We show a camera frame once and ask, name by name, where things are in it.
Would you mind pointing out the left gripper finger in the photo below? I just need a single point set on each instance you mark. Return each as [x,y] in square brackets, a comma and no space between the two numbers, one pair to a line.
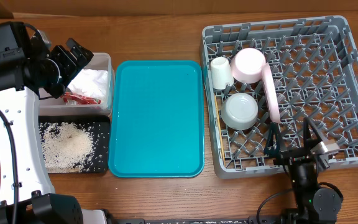
[66,64]
[82,55]

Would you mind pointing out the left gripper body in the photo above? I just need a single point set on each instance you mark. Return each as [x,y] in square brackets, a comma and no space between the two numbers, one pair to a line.
[50,70]

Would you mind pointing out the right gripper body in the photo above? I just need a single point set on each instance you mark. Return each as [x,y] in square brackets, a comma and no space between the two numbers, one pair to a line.
[292,154]

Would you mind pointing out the white napkin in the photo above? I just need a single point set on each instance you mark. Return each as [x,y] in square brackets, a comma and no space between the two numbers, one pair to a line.
[90,83]

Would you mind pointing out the red snack wrapper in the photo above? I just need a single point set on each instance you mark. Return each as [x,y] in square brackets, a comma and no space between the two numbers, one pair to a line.
[76,99]

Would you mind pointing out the pink plate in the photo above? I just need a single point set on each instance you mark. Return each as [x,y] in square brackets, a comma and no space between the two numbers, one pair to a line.
[270,93]

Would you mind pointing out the grey bowl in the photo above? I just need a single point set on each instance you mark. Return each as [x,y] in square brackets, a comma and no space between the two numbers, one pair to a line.
[240,111]

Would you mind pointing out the wooden chopstick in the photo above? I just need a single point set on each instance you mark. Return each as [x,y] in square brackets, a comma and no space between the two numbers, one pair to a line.
[219,132]

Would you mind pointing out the white cup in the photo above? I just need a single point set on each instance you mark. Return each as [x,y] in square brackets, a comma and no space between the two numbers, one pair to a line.
[221,73]

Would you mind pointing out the pink bowl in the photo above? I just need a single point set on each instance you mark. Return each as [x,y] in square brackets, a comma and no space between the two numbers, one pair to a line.
[246,66]

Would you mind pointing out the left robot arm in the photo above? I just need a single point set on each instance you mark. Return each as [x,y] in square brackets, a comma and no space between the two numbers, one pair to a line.
[26,191]

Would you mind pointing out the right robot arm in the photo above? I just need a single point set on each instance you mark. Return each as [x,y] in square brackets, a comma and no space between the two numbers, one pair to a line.
[316,202]

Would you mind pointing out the grey dishwasher rack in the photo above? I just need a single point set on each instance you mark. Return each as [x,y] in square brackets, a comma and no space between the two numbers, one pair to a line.
[314,64]

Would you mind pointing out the clear plastic bin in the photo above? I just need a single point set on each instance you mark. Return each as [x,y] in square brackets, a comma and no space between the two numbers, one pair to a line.
[56,107]

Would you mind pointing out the black plastic tray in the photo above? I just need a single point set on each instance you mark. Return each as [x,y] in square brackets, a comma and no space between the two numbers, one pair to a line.
[101,143]

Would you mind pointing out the pile of rice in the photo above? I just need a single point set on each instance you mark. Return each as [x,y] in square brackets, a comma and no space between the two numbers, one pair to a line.
[65,146]

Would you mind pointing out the teal serving tray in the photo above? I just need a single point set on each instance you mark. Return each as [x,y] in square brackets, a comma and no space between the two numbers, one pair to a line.
[157,128]

